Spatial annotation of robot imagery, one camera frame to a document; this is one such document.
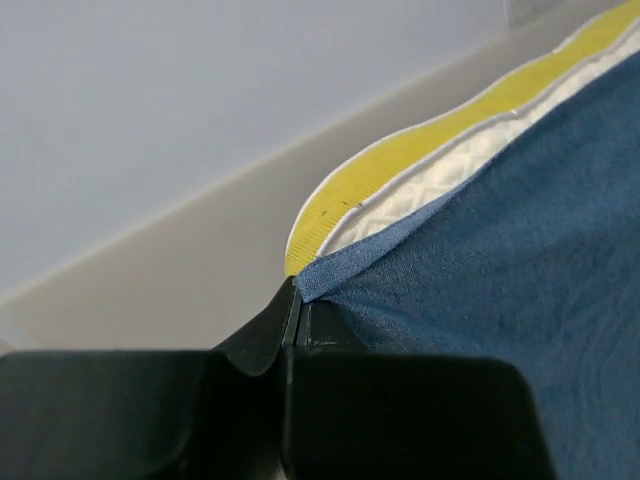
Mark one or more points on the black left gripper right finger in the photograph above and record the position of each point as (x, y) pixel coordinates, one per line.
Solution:
(336, 399)

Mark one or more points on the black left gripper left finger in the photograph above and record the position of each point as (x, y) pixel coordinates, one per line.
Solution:
(249, 397)

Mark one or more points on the cream yellow foam pillow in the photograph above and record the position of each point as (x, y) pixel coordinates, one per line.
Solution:
(368, 171)

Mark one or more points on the blue fabric pillowcase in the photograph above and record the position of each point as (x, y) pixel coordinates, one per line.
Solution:
(533, 260)

